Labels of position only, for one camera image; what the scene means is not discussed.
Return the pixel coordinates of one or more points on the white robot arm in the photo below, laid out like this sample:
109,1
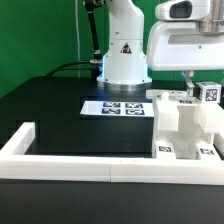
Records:
125,65

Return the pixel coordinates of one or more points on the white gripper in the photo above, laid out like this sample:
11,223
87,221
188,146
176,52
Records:
179,46

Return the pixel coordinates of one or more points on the white marker sheet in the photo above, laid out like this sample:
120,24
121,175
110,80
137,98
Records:
112,108

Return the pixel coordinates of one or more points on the white tagged cube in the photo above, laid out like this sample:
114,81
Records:
209,92

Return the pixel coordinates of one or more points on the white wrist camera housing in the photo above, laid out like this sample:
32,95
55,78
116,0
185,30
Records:
183,10

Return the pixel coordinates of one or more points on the white U-shaped obstacle frame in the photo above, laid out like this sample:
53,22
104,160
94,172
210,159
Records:
15,163

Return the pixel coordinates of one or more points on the white chair back part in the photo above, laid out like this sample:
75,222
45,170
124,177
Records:
176,111

